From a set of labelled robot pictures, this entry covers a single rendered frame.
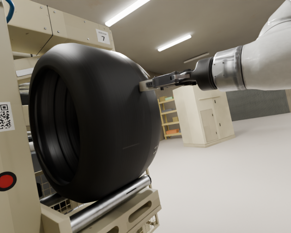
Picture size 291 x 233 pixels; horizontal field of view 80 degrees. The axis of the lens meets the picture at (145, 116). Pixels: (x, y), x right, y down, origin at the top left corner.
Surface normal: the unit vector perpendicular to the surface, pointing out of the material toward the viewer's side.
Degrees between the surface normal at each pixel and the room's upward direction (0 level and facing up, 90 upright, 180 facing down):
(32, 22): 90
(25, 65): 90
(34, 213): 90
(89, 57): 55
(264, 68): 105
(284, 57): 92
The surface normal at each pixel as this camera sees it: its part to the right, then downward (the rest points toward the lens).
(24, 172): 0.74, -0.17
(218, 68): -0.65, 0.11
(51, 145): 0.66, -0.40
